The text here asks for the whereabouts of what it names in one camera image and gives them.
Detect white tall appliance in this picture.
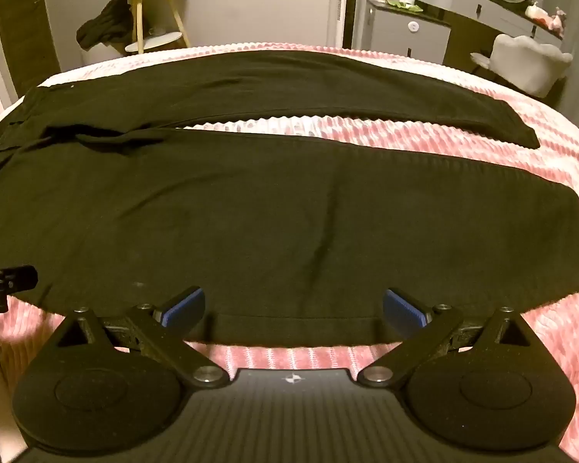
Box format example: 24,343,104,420
335,0,361,50

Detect black pants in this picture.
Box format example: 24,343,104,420
0,49,579,348

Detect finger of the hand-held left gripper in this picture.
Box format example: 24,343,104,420
0,264,38,294

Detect yellow round side table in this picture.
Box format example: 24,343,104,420
111,0,196,55

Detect grey cabinet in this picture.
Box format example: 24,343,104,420
365,0,452,66

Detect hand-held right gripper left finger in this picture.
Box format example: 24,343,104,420
55,287,227,389

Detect white red plush toy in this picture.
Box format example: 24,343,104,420
525,2,551,24

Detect pink ribbed blanket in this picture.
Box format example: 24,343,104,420
0,44,579,463

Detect grey vanity desk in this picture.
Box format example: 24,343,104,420
417,0,566,66

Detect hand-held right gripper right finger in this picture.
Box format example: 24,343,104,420
357,288,532,389

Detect white shell chair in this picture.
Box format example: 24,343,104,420
470,34,574,98

